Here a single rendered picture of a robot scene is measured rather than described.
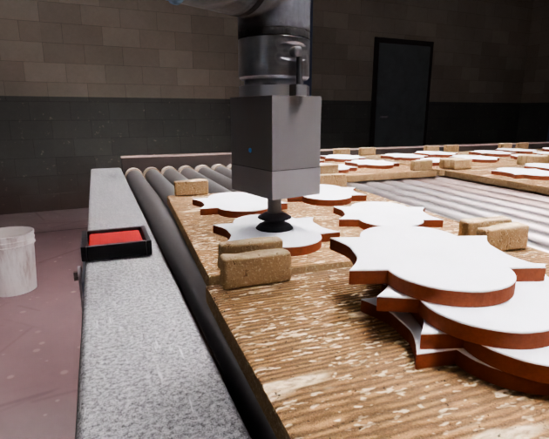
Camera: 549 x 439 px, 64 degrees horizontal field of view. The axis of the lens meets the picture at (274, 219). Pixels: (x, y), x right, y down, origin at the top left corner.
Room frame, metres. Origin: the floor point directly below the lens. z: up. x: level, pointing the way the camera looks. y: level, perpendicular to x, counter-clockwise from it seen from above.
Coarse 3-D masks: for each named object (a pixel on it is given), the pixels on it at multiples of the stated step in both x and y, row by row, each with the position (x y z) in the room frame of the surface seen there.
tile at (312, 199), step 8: (320, 192) 0.72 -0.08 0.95; (328, 192) 0.72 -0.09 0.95; (336, 192) 0.72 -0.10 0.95; (344, 192) 0.72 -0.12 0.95; (352, 192) 0.72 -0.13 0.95; (288, 200) 0.70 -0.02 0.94; (296, 200) 0.70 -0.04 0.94; (304, 200) 0.69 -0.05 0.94; (312, 200) 0.67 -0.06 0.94; (320, 200) 0.66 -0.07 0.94; (328, 200) 0.66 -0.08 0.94; (336, 200) 0.66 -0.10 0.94; (344, 200) 0.67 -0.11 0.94; (352, 200) 0.70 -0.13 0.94; (360, 200) 0.70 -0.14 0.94
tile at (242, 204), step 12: (228, 192) 0.72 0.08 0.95; (240, 192) 0.72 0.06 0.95; (204, 204) 0.63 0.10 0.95; (216, 204) 0.63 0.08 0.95; (228, 204) 0.63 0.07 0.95; (240, 204) 0.63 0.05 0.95; (252, 204) 0.63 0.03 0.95; (264, 204) 0.63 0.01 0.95; (228, 216) 0.59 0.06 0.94; (240, 216) 0.58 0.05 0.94
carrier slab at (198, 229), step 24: (360, 192) 0.78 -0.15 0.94; (192, 216) 0.59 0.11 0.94; (216, 216) 0.59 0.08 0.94; (312, 216) 0.59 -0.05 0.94; (336, 216) 0.59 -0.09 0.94; (432, 216) 0.59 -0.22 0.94; (192, 240) 0.47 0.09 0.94; (216, 240) 0.47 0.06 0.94; (216, 264) 0.39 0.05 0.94; (312, 264) 0.39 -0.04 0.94; (336, 264) 0.40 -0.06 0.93
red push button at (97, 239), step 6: (90, 234) 0.52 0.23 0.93; (96, 234) 0.52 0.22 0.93; (102, 234) 0.52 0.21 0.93; (108, 234) 0.52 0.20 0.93; (114, 234) 0.52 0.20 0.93; (120, 234) 0.52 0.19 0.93; (126, 234) 0.52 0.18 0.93; (132, 234) 0.52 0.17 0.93; (138, 234) 0.52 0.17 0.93; (90, 240) 0.50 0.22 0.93; (96, 240) 0.50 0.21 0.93; (102, 240) 0.50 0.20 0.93; (108, 240) 0.50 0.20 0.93; (114, 240) 0.50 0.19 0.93; (120, 240) 0.50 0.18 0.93; (126, 240) 0.50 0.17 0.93; (132, 240) 0.50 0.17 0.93
